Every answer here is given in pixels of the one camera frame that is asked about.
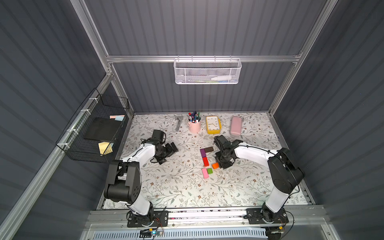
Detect orange wooden block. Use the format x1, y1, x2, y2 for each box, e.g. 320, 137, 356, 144
212, 163, 220, 169

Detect brown wooden block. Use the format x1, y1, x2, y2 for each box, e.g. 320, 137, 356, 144
204, 147, 214, 153

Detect red wooden block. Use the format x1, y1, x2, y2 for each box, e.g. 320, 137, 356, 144
203, 157, 210, 167

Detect pink wooden block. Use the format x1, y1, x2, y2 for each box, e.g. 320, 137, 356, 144
202, 168, 209, 179

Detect purple wooden block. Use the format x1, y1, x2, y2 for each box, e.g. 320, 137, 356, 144
200, 149, 207, 158

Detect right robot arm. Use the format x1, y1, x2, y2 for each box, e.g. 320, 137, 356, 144
214, 135, 305, 224

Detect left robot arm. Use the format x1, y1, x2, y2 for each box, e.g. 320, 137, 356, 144
104, 130, 179, 227

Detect yellow tray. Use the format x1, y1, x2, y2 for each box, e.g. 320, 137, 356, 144
206, 116, 222, 135

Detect pink case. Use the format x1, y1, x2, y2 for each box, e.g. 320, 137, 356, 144
230, 116, 243, 136

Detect pink pen cup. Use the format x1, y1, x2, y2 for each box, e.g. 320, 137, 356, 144
188, 111, 201, 134

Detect pink blue sticky notes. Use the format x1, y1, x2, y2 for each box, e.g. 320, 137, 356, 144
110, 115, 125, 122

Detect yellow sticky notes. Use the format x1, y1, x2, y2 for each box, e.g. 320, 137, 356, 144
98, 142, 114, 156

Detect black notebook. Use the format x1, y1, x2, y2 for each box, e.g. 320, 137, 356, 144
84, 118, 122, 142

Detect white tube in basket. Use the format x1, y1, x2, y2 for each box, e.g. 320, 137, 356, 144
211, 75, 232, 82

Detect small circuit board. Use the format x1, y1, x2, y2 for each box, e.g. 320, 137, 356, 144
139, 229, 164, 239

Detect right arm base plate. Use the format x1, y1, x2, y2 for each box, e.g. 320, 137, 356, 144
243, 208, 289, 226

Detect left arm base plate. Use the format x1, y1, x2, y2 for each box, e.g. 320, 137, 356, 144
126, 210, 169, 228

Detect black wire basket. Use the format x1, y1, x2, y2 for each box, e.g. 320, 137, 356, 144
56, 90, 130, 164

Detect white wire basket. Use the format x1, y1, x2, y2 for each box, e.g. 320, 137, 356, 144
173, 57, 243, 85

